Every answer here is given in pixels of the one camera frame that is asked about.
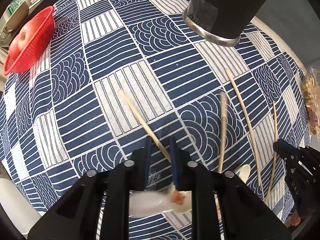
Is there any grey blue sofa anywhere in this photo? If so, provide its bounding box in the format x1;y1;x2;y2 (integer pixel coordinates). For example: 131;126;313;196
255;0;319;67

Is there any red apple front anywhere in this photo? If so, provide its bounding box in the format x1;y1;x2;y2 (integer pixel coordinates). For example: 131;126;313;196
9;17;43;60

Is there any red plastic basket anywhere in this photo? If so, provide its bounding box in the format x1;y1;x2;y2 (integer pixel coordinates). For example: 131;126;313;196
3;6;55;76

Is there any person's right hand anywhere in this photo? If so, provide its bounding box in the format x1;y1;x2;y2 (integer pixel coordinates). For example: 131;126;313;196
286;210;301;227

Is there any black cylindrical utensil holder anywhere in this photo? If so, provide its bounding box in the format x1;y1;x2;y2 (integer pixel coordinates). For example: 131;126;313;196
182;0;266;47

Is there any clear plastic snack box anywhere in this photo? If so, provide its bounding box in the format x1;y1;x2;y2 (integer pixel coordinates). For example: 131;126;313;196
300;66;320;140

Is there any blue white patterned tablecloth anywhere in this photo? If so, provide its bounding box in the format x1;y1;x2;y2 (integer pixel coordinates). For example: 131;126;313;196
1;0;310;220

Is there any beige bowl on counter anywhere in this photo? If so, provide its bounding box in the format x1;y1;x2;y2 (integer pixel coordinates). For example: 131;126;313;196
1;1;29;33

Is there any white spoon blue print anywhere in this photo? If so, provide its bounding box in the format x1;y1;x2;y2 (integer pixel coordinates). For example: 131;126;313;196
234;164;251;183

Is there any white spoon red print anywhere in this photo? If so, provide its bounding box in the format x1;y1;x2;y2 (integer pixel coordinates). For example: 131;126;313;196
129;184;192;217

